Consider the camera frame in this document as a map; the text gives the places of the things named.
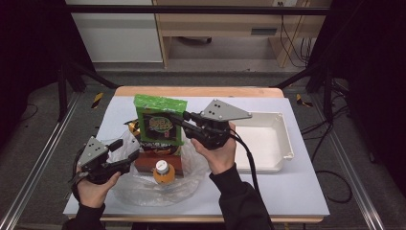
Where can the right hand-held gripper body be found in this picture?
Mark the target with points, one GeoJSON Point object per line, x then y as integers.
{"type": "Point", "coordinates": [217, 110]}

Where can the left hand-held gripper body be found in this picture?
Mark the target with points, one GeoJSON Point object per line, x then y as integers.
{"type": "Point", "coordinates": [92, 153]}

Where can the green snack packet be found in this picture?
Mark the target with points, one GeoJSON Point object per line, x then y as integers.
{"type": "Point", "coordinates": [159, 105]}

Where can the clear plastic bag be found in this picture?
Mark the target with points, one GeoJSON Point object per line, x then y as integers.
{"type": "Point", "coordinates": [143, 191]}

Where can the white plastic bin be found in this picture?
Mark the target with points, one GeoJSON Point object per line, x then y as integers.
{"type": "Point", "coordinates": [265, 143]}

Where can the person's right hand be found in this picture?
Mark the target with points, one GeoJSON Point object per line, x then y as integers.
{"type": "Point", "coordinates": [221, 158]}

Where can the person's left hand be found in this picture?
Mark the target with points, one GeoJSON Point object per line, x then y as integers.
{"type": "Point", "coordinates": [94, 195]}

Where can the brown biscuit box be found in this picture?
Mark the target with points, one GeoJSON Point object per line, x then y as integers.
{"type": "Point", "coordinates": [143, 163]}

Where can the orange bottle with white cap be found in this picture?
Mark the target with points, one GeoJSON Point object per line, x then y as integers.
{"type": "Point", "coordinates": [164, 175]}

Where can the yellow black floor tape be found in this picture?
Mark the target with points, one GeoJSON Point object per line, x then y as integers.
{"type": "Point", "coordinates": [301, 100]}
{"type": "Point", "coordinates": [97, 99]}

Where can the black metal stand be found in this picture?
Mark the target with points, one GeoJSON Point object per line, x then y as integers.
{"type": "Point", "coordinates": [63, 92]}
{"type": "Point", "coordinates": [327, 92]}

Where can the grey chair base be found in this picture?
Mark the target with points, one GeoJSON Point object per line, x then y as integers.
{"type": "Point", "coordinates": [194, 40]}

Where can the light wooden desk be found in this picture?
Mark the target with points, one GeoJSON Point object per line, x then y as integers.
{"type": "Point", "coordinates": [223, 22]}

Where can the black metal crossbar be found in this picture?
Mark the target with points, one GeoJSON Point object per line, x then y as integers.
{"type": "Point", "coordinates": [191, 10]}

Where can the white cabinet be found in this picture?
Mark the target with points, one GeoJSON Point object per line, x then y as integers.
{"type": "Point", "coordinates": [118, 35]}

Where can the black curtain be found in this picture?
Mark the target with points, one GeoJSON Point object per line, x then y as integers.
{"type": "Point", "coordinates": [370, 64]}
{"type": "Point", "coordinates": [32, 48]}

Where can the aluminium floor rail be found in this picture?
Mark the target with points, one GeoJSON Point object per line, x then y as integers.
{"type": "Point", "coordinates": [351, 166]}
{"type": "Point", "coordinates": [38, 163]}

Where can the white wall socket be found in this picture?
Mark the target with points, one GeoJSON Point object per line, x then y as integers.
{"type": "Point", "coordinates": [284, 3]}

